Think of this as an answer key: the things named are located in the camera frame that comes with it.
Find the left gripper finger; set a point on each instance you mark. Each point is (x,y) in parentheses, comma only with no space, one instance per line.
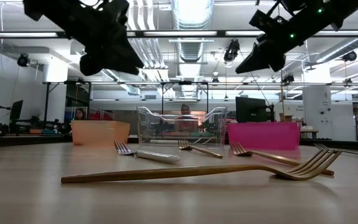
(129,62)

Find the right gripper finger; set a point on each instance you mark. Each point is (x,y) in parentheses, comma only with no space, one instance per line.
(253,62)

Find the red plastic bin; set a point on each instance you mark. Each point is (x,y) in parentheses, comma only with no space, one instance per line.
(263,135)

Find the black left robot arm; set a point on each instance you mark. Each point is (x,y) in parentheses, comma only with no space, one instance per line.
(51,15)

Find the black overhead rig beam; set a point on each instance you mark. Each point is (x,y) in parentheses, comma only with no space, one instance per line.
(222,33)

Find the black computer monitor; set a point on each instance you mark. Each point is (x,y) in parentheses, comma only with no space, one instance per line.
(16,110)
(252,109)

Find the clear plastic bin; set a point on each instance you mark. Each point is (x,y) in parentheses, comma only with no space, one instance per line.
(145,124)

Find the cardboard box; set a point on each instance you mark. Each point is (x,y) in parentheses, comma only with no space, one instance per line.
(286,117)

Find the person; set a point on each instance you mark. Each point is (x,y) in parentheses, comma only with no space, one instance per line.
(80,113)
(185,119)

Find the orange plastic bin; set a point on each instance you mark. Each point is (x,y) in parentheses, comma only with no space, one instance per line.
(99,132)

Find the gold fork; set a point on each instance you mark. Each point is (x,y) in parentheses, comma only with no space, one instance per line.
(204,152)
(166,172)
(278,159)

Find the black fork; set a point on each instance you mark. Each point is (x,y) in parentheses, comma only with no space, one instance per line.
(353,152)

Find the black ceiling camera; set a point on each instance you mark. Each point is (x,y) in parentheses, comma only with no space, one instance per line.
(232,49)
(23,60)
(349,56)
(288,79)

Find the black rig frame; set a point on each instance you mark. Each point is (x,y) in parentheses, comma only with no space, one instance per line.
(46,99)
(185,82)

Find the silver ventilation duct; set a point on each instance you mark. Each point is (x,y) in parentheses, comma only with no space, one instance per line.
(191,49)

